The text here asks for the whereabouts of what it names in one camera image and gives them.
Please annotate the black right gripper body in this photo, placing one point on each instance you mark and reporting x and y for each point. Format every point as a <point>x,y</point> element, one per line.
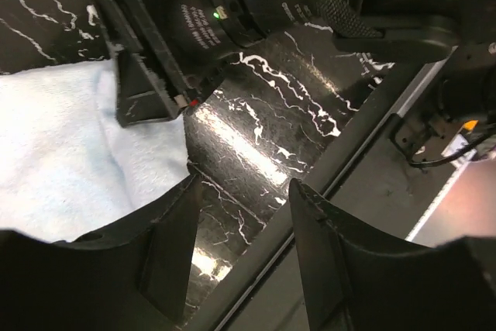
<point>193,40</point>

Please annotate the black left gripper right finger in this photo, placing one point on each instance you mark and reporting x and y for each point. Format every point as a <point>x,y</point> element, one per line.
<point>356,277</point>

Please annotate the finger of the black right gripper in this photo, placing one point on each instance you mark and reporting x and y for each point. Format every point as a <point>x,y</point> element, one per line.
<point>143,92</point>

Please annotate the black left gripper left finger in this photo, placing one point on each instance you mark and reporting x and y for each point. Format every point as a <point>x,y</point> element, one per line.
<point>131,274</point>

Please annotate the light blue towel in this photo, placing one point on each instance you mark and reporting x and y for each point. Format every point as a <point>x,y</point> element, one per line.
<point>67,166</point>

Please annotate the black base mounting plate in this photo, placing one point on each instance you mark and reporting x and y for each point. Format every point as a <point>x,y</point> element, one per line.
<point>381,171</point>

